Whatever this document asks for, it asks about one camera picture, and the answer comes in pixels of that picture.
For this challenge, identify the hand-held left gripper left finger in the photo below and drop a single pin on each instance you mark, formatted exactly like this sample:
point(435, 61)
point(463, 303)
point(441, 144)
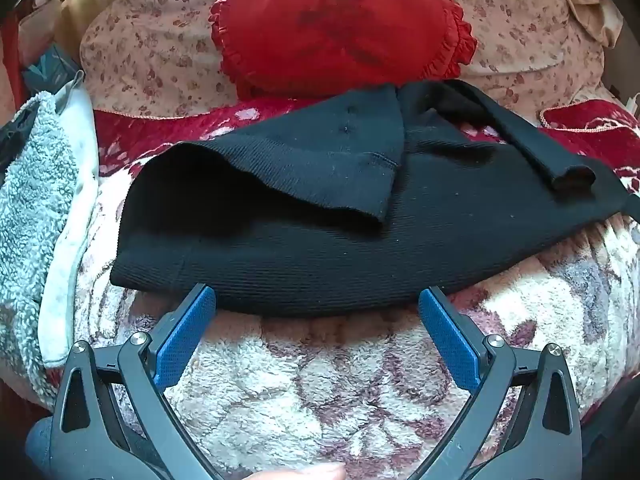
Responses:
point(184, 342)

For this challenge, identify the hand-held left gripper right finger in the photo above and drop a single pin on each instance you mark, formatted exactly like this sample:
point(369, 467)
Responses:
point(450, 340)

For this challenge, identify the black knit sweater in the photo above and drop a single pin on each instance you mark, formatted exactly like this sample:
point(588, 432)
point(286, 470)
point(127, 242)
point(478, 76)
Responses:
point(300, 240)

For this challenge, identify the person's left hand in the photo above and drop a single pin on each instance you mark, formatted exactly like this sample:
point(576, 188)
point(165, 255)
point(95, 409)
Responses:
point(305, 472)

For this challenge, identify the red and white fleece blanket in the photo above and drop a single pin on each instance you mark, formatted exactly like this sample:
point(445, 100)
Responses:
point(320, 390)

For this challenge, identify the white cloth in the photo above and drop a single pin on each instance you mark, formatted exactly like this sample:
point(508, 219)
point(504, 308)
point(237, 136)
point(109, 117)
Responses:
point(75, 240)

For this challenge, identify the person's blue jeans leg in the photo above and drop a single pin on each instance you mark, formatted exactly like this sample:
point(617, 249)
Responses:
point(42, 452)

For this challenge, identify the grey fleece garment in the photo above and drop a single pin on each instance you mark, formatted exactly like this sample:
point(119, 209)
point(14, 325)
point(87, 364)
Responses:
point(30, 220)

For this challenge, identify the small black garment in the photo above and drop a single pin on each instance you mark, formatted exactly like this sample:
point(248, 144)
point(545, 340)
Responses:
point(12, 135)

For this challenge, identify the pink floral pillow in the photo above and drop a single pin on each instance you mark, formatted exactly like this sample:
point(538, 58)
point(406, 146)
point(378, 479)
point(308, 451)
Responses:
point(150, 55)

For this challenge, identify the teal patterned cloth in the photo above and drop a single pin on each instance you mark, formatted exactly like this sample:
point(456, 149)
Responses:
point(47, 70)

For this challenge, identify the red cloth strip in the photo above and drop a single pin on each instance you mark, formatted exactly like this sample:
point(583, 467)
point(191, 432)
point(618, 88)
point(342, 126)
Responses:
point(12, 65)

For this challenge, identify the red heart-shaped frilled pillow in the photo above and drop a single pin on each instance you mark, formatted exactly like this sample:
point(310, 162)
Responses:
point(340, 25)

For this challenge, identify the golden yellow cloth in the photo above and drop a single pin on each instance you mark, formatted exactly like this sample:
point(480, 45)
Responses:
point(80, 15)

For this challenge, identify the beige satin cloth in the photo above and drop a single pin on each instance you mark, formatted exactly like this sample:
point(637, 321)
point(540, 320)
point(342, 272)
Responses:
point(592, 10)

